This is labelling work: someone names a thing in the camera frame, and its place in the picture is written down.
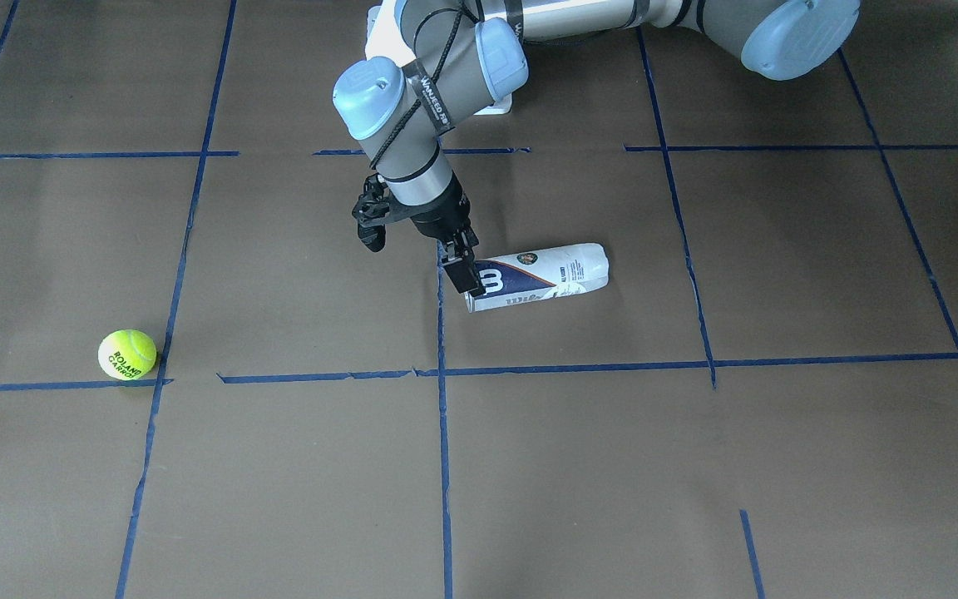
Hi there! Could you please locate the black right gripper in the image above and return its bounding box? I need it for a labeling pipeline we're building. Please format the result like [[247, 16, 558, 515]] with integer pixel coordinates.
[[409, 186, 486, 297]]

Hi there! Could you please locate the white tennis ball can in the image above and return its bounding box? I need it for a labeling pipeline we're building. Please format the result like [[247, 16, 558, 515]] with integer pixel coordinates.
[[465, 243, 610, 312]]

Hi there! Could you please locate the yellow Roland Garros tennis ball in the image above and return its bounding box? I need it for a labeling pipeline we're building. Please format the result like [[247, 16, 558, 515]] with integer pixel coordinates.
[[96, 329, 159, 380]]

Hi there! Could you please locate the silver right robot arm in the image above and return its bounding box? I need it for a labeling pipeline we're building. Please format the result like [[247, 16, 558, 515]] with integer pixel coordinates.
[[332, 1, 862, 297]]

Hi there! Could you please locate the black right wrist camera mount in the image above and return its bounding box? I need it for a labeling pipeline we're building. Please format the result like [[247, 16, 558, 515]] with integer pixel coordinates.
[[351, 173, 396, 253]]

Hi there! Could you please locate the white mounting pedestal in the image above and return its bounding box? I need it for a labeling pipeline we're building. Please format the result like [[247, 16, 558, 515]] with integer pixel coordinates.
[[363, 5, 515, 116]]

